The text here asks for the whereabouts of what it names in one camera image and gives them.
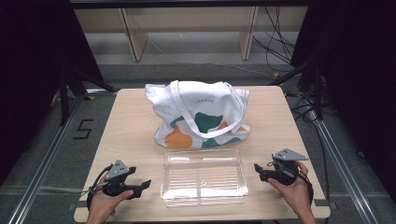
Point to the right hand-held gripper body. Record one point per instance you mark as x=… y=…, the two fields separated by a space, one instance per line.
x=285 y=172

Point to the clear plastic tray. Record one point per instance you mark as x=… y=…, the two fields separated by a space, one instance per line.
x=204 y=177

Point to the person's right hand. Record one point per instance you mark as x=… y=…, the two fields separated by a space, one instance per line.
x=295 y=196

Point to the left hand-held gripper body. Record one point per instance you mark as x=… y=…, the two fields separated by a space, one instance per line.
x=116 y=183

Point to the white tote bag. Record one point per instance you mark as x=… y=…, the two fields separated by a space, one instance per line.
x=193 y=105

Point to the person's left hand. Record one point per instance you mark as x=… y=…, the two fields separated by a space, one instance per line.
x=101 y=205

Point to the metal floor rail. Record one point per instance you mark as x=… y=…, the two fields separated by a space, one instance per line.
x=43 y=161
x=339 y=168

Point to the light wooden shelf unit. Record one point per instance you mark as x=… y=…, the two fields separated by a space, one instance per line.
x=137 y=37

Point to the dark curtain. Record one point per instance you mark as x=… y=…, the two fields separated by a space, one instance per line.
x=31 y=77
x=358 y=77

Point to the black metal stand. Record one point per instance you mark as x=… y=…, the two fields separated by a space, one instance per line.
x=316 y=90
x=67 y=93

